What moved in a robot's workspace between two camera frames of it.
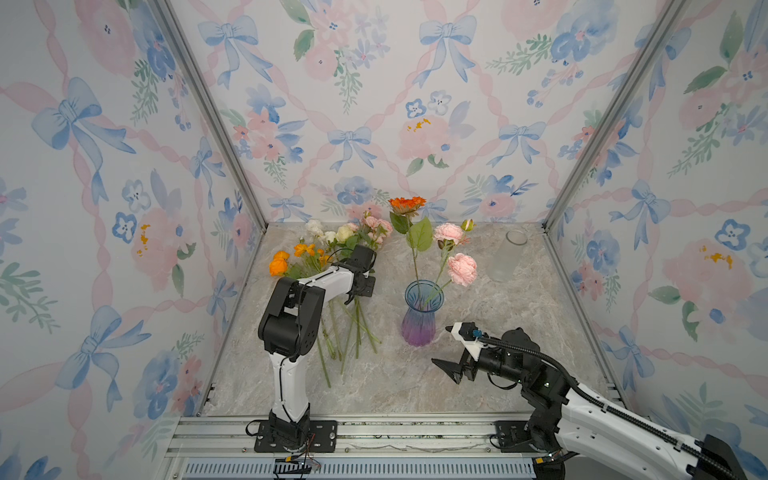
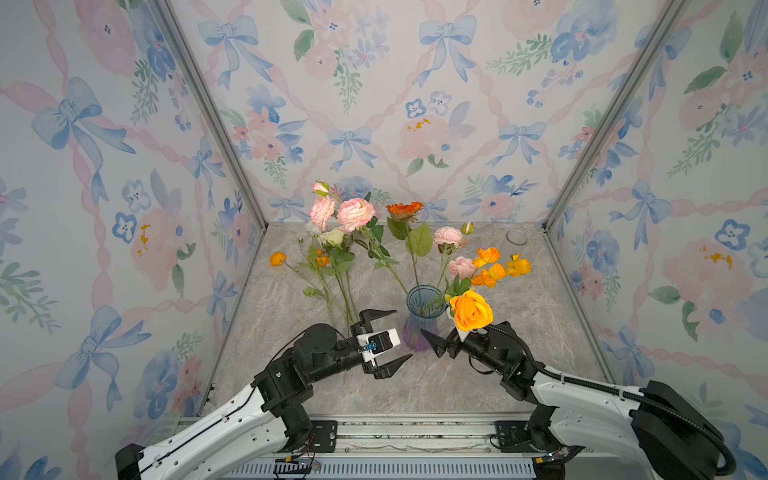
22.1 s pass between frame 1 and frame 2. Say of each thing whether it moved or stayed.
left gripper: moved
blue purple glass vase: stayed
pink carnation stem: stayed
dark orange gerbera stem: stayed
